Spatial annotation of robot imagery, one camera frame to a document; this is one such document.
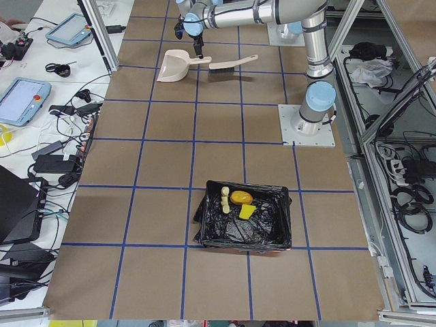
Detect croissant piece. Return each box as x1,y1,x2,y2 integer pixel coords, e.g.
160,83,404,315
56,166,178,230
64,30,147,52
221,186,230,214

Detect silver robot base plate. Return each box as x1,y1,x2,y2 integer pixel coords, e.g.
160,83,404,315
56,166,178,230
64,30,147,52
278,104,336,148

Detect blue teach pendant far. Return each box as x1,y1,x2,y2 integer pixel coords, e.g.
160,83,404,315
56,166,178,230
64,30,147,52
46,13,91,47

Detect black cable bundle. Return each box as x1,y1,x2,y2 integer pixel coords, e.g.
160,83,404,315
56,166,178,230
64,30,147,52
390,185,435,236

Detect blue teach pendant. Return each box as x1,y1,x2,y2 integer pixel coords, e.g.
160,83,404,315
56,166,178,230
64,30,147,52
1,77,52,127
46,13,91,47

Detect aluminium frame post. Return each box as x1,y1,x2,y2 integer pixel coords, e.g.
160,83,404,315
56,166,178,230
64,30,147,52
77,0,119,74

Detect white hand brush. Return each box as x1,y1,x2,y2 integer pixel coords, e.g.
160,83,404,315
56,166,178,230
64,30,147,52
208,54,258,74

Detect beige dustpan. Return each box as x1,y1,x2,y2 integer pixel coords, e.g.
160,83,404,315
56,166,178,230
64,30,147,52
157,49,212,82

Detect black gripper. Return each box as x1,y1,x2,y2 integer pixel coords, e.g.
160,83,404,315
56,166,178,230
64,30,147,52
193,34,204,55

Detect green yellow sponge piece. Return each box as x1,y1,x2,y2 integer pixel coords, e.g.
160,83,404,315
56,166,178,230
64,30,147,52
238,204,257,220

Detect black power adapter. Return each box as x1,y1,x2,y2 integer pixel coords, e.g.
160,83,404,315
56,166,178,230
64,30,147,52
33,155,80,174

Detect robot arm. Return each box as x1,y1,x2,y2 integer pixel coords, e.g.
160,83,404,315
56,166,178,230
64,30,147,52
273,1,337,136
174,1,275,58

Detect blue teach pendant near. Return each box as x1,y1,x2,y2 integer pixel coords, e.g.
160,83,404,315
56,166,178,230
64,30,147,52
1,77,52,127

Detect power strip with plugs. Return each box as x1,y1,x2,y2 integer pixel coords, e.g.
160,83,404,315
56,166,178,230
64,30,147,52
76,112,99,162

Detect black lined trash bin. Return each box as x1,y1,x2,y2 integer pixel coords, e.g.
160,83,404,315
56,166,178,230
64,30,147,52
193,181,292,252

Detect white crumpled cloth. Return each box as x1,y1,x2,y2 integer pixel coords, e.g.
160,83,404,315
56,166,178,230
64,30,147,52
350,59,393,88

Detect black laptop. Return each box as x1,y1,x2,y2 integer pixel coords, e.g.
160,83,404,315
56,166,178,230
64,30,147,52
1,167,48,245

